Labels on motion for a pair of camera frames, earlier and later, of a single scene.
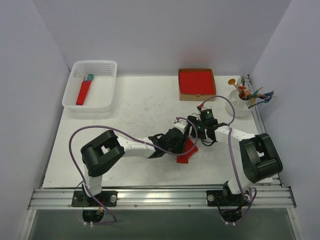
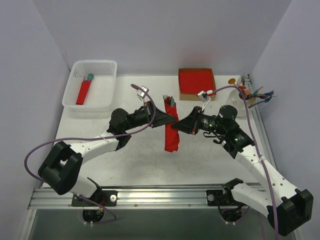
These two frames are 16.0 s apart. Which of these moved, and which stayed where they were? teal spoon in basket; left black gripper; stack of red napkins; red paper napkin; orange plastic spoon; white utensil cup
Moved: red paper napkin; left black gripper
Stayed: orange plastic spoon; stack of red napkins; teal spoon in basket; white utensil cup
